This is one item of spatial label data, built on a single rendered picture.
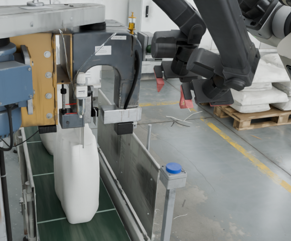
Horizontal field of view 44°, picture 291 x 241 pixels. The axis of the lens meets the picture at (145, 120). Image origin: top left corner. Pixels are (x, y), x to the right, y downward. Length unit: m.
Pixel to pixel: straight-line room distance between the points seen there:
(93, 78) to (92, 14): 3.01
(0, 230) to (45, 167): 0.79
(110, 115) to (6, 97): 0.47
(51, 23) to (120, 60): 0.29
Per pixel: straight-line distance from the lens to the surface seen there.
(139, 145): 1.78
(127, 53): 1.24
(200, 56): 0.83
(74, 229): 1.81
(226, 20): 0.62
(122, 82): 1.27
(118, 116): 1.31
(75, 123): 1.27
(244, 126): 3.94
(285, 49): 0.94
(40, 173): 2.22
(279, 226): 2.68
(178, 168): 1.38
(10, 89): 0.94
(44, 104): 1.24
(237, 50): 0.70
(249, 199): 2.85
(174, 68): 1.06
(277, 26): 1.00
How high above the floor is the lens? 1.56
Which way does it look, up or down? 24 degrees down
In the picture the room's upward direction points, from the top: 5 degrees clockwise
